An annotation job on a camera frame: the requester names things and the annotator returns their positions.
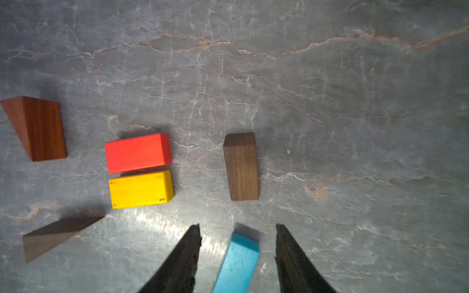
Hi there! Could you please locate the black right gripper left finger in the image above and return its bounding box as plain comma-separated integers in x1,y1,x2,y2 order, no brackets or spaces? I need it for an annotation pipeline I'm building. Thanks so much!
140,224,202,293

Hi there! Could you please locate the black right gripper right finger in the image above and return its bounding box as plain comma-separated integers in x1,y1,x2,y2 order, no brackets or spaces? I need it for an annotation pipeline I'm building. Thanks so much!
276,223,335,293

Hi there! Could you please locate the teal block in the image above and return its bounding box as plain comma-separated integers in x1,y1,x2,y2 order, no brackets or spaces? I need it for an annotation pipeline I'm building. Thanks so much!
213,232,260,293

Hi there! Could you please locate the yellow rectangular block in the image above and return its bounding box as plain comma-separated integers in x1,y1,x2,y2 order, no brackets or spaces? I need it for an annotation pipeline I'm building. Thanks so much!
109,170,174,209

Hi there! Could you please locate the red rectangular block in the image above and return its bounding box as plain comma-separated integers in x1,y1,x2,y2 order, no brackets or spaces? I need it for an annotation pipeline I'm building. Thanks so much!
105,133,172,174

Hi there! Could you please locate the brown wooden wedge block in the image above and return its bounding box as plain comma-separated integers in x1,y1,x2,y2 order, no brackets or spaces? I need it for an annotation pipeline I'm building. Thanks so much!
223,133,260,201

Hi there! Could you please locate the dark brown wedge block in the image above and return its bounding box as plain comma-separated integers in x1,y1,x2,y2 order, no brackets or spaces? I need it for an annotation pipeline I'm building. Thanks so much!
23,216,104,263

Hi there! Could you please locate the reddish brown wedge block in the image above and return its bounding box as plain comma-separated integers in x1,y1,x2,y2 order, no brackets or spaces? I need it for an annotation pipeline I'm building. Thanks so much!
1,96,67,162

